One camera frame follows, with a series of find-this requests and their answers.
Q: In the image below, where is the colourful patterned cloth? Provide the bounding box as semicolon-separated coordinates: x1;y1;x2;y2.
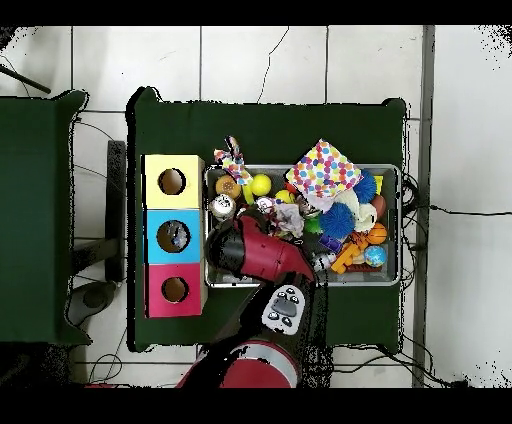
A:
213;135;256;187

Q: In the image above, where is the polka dot cloth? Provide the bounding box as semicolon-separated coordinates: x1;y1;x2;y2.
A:
285;139;363;201

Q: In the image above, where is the cream knitted cloth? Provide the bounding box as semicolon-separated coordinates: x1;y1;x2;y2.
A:
335;190;377;233

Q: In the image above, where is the blue spiky rubber ball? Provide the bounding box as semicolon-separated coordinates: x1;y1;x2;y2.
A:
319;202;357;241
354;169;378;204

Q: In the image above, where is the wooden box with three holes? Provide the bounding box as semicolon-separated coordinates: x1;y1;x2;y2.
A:
142;153;208;319

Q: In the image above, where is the shallow clear mesh bin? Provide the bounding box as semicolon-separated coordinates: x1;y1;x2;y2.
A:
203;163;402;288

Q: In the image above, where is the plain yellow ball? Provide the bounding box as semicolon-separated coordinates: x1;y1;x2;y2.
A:
249;173;273;197

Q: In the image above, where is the crumpled whitish foil wrapper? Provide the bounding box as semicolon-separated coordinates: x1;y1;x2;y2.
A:
271;199;307;240

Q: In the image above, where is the crushed silver drink can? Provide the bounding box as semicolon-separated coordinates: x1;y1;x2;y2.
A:
209;194;238;221

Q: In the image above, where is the orange ball with cream dots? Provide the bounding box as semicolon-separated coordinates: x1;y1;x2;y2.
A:
215;174;243;201

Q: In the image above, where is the dark green table cloth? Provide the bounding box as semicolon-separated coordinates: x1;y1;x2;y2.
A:
0;87;91;347
127;86;408;353

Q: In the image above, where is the small orange basketball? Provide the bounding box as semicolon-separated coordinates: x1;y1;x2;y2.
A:
365;222;389;247

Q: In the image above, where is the black panel stand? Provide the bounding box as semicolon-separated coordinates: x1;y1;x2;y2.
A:
106;139;128;283

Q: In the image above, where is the grey stand base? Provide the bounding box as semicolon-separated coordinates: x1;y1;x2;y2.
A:
67;279;120;328

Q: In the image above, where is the black cable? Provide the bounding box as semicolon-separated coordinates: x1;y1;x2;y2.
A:
427;203;512;217

